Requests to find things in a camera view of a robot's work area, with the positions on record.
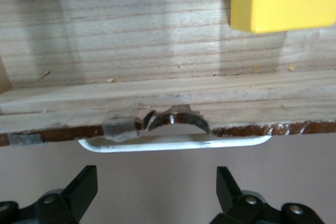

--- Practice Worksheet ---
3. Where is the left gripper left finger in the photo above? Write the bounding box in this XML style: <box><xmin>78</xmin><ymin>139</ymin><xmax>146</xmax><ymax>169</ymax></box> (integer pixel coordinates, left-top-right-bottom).
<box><xmin>0</xmin><ymin>165</ymin><xmax>98</xmax><ymax>224</ymax></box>

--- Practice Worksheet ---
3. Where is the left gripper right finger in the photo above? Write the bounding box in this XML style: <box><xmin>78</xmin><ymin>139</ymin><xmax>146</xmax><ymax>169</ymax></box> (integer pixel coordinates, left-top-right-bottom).
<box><xmin>212</xmin><ymin>166</ymin><xmax>325</xmax><ymax>224</ymax></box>

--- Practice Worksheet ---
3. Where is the light wood drawer white handle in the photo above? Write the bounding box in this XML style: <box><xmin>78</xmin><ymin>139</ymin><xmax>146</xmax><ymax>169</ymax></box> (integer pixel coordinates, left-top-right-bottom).
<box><xmin>0</xmin><ymin>0</ymin><xmax>336</xmax><ymax>154</ymax></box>

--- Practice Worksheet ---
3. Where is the grey tape piece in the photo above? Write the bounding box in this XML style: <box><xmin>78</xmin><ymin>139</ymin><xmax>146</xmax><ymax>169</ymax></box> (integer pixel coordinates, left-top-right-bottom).
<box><xmin>8</xmin><ymin>133</ymin><xmax>44</xmax><ymax>146</ymax></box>
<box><xmin>101</xmin><ymin>102</ymin><xmax>139</xmax><ymax>142</ymax></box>

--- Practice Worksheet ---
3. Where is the brown table mat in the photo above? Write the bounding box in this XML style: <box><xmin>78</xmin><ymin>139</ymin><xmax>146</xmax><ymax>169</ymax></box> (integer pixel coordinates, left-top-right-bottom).
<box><xmin>0</xmin><ymin>123</ymin><xmax>336</xmax><ymax>224</ymax></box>

